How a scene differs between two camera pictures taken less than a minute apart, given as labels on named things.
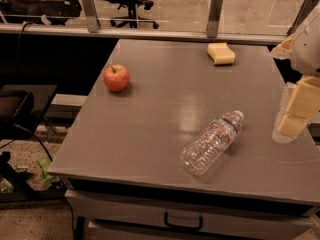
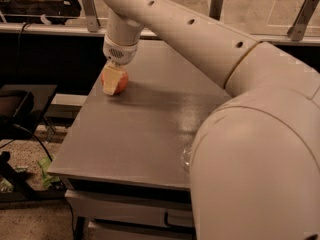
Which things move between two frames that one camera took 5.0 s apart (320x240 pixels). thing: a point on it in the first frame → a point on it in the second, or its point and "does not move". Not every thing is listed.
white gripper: [307, 52] → [119, 54]
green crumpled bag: [47, 180] does not move
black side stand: [22, 109] does not move
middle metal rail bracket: [214, 13] does not move
